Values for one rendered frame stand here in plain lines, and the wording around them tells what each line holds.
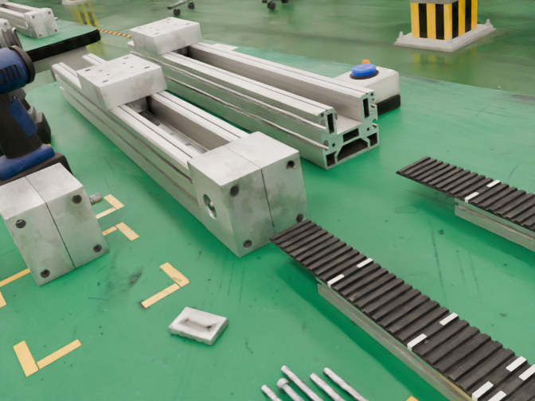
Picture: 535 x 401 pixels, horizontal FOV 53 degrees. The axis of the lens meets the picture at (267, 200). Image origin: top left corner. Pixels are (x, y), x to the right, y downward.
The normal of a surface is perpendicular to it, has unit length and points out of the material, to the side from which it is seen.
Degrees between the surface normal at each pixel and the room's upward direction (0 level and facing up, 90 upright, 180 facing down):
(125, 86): 90
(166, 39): 90
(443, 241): 0
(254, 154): 0
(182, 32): 90
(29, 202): 0
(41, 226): 90
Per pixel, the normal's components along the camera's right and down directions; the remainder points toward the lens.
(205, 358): -0.18, -0.85
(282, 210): 0.52, 0.35
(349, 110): -0.84, 0.40
